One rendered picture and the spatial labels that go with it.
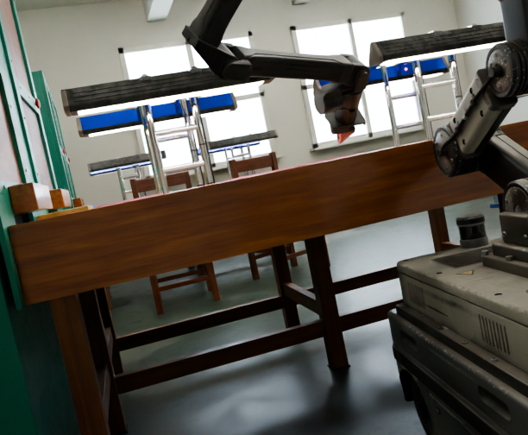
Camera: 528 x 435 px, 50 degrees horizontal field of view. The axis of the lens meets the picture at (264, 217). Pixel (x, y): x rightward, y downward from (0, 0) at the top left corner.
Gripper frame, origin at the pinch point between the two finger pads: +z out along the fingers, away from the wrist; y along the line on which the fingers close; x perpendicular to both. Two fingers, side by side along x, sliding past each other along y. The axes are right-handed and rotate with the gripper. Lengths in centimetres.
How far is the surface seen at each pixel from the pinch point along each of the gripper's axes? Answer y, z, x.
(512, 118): -419, 355, -293
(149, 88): 50, -6, -27
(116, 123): 60, 37, -61
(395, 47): -29.8, -6.5, -28.5
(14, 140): 91, 9, -32
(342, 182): 8.6, -6.3, 19.8
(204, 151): 35.1, 19.9, -23.5
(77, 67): 83, 301, -440
